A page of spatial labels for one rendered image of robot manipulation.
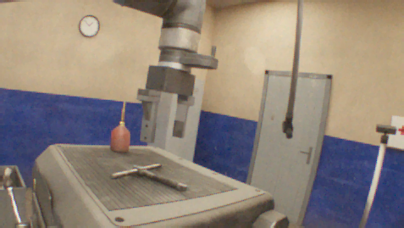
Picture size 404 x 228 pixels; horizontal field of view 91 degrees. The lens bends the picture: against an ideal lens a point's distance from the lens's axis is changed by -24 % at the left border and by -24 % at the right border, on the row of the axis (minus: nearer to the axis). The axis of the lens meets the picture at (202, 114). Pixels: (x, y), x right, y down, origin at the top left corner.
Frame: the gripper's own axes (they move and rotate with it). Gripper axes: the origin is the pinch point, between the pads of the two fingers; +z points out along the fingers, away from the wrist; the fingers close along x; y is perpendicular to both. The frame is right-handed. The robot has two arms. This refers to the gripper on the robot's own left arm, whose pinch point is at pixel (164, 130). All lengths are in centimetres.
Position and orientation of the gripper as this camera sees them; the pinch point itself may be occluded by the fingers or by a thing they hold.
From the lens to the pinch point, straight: 56.7
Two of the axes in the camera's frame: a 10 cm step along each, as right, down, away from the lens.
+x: -3.8, -0.1, -9.2
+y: -9.1, -1.6, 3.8
